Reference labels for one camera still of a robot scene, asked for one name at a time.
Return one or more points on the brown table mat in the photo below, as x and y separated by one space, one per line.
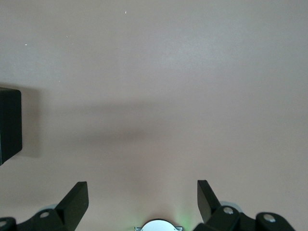
154 72

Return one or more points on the black plastic bin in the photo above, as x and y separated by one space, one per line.
9 120

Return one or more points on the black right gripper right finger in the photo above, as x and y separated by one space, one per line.
208 204

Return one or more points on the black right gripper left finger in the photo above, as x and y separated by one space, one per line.
69 207

